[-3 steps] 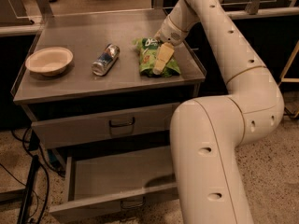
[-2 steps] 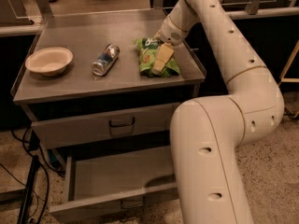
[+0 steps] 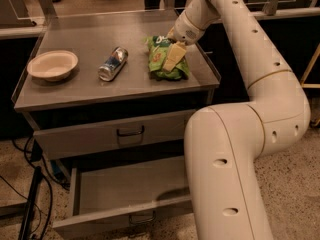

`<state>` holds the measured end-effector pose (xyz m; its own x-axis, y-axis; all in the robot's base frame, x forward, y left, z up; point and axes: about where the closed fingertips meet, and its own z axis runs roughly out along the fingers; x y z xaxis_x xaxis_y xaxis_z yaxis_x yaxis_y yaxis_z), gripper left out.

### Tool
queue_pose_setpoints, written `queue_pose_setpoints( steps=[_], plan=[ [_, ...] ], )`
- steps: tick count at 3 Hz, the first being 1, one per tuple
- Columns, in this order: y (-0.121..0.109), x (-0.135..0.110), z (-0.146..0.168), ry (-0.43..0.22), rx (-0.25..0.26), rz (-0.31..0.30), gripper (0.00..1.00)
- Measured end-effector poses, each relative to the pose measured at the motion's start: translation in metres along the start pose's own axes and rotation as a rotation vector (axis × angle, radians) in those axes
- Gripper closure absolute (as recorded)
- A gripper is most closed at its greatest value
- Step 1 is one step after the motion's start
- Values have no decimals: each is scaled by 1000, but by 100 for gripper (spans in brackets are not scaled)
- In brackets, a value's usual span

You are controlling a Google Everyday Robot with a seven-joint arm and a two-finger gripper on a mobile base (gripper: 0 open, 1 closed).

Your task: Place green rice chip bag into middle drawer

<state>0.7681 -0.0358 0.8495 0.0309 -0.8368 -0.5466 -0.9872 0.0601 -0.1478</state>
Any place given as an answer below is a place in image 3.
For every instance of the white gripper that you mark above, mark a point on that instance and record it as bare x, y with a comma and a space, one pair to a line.
184, 30

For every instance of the green rice chip bag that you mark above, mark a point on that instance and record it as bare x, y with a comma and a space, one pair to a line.
157, 51

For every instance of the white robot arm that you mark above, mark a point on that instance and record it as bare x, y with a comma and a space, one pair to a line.
221, 142

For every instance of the closed grey top drawer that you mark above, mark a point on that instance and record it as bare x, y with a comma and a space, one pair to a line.
98, 137

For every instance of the grey metal drawer cabinet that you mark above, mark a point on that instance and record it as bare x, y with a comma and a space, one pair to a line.
83, 98

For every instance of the open grey middle drawer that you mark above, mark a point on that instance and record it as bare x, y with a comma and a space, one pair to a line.
108, 198

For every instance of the silver blue drink can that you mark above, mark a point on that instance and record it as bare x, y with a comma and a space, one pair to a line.
113, 65

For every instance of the white paper bowl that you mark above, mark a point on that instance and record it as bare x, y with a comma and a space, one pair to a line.
52, 66

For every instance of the black floor stand bar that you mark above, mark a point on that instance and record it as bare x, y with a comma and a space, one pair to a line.
28, 210

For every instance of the dark counter with rail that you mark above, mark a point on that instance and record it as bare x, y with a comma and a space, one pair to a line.
295, 37

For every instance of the yellow wheeled cart frame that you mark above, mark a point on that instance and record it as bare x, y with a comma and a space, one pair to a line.
304, 77

